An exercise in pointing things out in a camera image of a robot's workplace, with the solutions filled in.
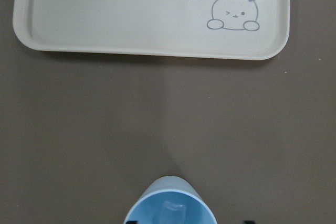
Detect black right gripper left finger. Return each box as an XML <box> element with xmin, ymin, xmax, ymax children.
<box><xmin>125</xmin><ymin>220</ymin><xmax>138</xmax><ymax>224</ymax></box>

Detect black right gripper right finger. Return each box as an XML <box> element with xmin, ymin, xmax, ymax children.
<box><xmin>242</xmin><ymin>220</ymin><xmax>255</xmax><ymax>224</ymax></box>

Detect clear ice cube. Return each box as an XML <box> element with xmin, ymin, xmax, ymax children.
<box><xmin>159</xmin><ymin>201</ymin><xmax>187</xmax><ymax>224</ymax></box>

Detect light blue cup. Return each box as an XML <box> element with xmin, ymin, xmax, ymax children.
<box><xmin>124</xmin><ymin>176</ymin><xmax>217</xmax><ymax>223</ymax></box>

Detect cream rabbit tray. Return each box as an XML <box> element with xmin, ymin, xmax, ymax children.
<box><xmin>13</xmin><ymin>0</ymin><xmax>290</xmax><ymax>60</ymax></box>

